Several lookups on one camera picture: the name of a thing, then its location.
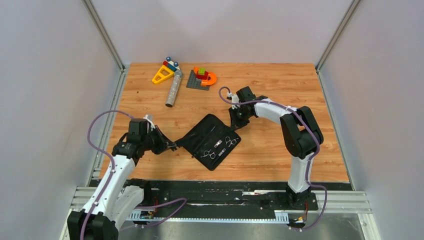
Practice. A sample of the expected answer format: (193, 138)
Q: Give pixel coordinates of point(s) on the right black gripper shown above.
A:
(235, 123)

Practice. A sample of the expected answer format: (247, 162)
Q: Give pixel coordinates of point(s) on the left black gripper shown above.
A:
(164, 142)

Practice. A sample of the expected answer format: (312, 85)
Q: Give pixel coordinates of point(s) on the silver thinning scissors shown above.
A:
(227, 140)

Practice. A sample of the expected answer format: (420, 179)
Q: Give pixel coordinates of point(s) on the black zip tool case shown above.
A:
(203, 136)

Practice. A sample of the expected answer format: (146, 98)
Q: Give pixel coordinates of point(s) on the small silver scissors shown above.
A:
(211, 153)

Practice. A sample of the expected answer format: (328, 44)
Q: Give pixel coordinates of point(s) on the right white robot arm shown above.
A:
(301, 134)

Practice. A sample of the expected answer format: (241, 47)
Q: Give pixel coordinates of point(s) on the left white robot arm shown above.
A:
(112, 201)

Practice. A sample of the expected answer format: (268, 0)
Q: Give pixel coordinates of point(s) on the orange curved toy block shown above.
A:
(212, 78)

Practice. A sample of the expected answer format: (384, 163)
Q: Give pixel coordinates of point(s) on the red toy block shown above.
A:
(202, 76)

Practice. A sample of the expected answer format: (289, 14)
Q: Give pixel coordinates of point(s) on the grey building block baseplate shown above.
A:
(195, 83)

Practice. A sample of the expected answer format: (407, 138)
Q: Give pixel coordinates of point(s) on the green toy cube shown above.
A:
(201, 71)

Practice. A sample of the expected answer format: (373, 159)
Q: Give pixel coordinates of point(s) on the yellow triangle toy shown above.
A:
(164, 73)

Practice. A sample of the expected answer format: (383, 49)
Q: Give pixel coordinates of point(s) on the silver glitter cylinder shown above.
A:
(172, 95)

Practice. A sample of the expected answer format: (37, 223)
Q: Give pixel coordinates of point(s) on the red blue toy car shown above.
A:
(172, 65)

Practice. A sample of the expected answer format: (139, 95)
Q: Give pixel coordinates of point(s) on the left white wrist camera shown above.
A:
(149, 117)

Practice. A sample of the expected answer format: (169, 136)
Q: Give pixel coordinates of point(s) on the aluminium frame rail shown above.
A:
(93, 13)

